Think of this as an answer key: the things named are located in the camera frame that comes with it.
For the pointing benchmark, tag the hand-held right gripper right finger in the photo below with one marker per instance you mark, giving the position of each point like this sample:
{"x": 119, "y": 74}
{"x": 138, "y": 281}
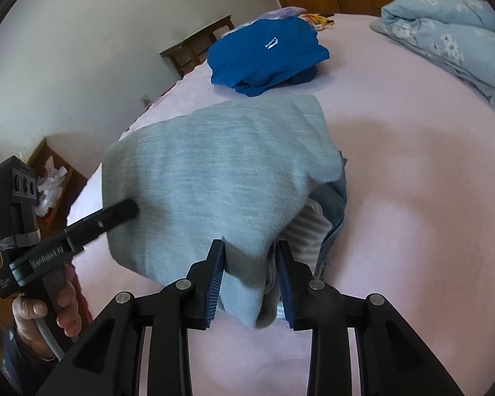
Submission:
{"x": 285, "y": 293}

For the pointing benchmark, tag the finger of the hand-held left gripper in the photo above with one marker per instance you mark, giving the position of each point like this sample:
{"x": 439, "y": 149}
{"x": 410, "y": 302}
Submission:
{"x": 111, "y": 216}

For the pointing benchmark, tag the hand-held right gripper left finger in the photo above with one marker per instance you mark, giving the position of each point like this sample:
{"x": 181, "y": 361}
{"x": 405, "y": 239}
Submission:
{"x": 215, "y": 288}

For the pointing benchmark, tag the grey sweater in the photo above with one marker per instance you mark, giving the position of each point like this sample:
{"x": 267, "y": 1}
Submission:
{"x": 214, "y": 165}

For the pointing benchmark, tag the person's left forearm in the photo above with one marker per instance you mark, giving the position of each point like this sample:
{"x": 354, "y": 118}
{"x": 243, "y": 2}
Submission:
{"x": 24, "y": 373}

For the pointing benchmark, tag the person's left hand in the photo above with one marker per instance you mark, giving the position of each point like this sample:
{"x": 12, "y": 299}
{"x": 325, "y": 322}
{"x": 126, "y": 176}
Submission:
{"x": 70, "y": 309}

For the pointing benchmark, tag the wooden crate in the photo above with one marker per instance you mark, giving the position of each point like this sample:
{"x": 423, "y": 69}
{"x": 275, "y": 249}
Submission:
{"x": 74, "y": 181}

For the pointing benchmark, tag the light blue striped shirt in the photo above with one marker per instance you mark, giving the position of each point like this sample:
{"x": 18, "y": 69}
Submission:
{"x": 307, "y": 231}

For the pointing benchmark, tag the white plastic bag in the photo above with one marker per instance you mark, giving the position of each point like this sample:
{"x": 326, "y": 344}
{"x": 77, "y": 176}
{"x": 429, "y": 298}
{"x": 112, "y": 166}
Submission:
{"x": 49, "y": 189}

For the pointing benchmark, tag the pink bed sheet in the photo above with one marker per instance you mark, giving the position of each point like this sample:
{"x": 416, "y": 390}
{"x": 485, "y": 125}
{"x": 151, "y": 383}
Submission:
{"x": 416, "y": 194}

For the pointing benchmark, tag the dark wooden stool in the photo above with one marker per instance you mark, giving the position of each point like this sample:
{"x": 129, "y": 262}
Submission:
{"x": 185, "y": 47}

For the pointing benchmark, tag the dark blue garment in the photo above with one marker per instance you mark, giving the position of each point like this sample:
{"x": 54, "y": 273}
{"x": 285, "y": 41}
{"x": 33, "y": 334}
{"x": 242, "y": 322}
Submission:
{"x": 301, "y": 76}

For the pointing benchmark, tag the blue t-shirt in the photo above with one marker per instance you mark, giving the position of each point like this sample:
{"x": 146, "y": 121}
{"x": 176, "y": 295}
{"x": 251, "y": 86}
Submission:
{"x": 264, "y": 57}

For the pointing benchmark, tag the purple cloth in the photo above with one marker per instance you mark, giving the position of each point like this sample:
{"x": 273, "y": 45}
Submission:
{"x": 284, "y": 11}

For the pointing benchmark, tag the yellow and red cloth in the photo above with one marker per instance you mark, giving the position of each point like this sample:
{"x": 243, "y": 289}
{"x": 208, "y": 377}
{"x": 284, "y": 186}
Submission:
{"x": 319, "y": 20}

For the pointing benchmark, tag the light blue floral quilt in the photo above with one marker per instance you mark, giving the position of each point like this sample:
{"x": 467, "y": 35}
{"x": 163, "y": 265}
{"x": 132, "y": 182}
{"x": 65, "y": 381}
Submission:
{"x": 445, "y": 37}

